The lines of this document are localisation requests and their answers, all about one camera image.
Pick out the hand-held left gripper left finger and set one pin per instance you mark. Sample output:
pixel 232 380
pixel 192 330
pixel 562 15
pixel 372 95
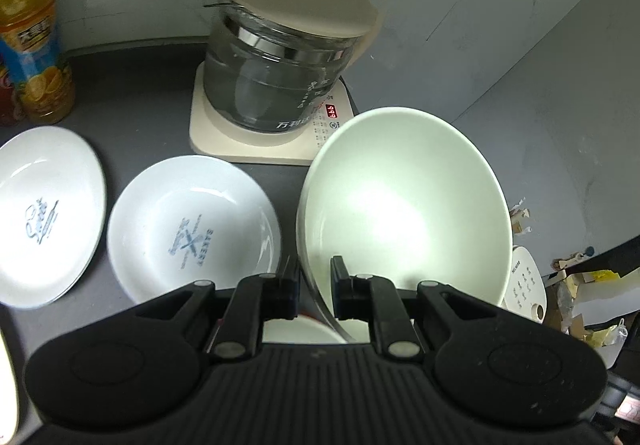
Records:
pixel 286 296

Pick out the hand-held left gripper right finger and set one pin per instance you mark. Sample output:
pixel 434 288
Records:
pixel 345 292

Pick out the cream bowl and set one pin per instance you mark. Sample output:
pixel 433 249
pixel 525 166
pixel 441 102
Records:
pixel 300 332

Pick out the large white bowl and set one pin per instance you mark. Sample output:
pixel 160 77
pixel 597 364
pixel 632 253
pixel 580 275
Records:
pixel 400 205

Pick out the white plate with crossed print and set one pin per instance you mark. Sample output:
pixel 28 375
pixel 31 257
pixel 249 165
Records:
pixel 190 230

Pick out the white plate with cursive print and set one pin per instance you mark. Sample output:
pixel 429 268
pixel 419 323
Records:
pixel 45 220

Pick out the beige kettle base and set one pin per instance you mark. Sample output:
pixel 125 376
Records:
pixel 220 140

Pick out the white countertop appliance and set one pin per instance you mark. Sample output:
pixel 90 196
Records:
pixel 525 285

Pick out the pile of cardboard scraps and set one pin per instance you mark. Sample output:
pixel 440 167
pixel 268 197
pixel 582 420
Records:
pixel 590 295

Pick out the glass kettle with beige lid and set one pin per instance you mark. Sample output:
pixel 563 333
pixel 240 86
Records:
pixel 285 50

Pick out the red drink can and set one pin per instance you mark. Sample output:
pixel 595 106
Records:
pixel 7 100

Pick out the orange juice bottle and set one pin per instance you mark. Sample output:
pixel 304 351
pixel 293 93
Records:
pixel 37 50

